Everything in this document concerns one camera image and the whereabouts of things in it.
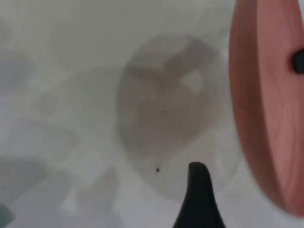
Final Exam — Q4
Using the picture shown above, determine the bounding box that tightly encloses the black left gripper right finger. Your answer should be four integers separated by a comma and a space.
290, 48, 304, 76

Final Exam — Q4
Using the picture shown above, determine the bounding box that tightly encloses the pink round plate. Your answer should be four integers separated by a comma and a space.
228, 0, 304, 217

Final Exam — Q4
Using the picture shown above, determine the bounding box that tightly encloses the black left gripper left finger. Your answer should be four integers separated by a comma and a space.
172, 162, 227, 228

